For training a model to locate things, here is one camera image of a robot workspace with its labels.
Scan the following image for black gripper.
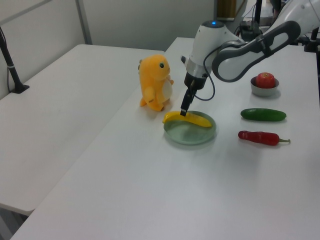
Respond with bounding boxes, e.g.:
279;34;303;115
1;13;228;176
179;70;208;117

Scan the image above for yellow toy banana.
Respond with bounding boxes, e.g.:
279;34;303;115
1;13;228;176
162;111;213;129

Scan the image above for pale green plastic plate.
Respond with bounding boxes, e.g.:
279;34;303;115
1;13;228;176
163;110;218;146

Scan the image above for orange plush dinosaur toy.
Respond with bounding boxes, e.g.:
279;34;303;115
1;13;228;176
138;54;175;113

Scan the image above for small grey bowl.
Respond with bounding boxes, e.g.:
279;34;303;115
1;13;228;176
250;76;280;97

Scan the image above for green toy cucumber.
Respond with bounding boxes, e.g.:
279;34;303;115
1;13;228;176
240;107;287;123

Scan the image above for red toy apple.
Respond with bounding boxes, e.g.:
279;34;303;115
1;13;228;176
255;72;276;89

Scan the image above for red toy chili pepper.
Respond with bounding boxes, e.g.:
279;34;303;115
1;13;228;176
237;130;291;147

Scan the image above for yellow board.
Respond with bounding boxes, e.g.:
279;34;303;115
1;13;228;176
216;0;237;20

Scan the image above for black upright pole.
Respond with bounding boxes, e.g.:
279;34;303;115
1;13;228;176
254;0;263;25

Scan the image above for black clamp stand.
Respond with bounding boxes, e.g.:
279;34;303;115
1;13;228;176
303;27;320;53

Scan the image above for thin grey gripper cable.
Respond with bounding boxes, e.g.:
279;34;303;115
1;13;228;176
194;47;217;102

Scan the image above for grey metal partition post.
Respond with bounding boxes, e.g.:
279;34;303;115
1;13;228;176
74;0;93;46

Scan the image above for black camera stand pole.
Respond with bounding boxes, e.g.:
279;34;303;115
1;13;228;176
0;26;30;94

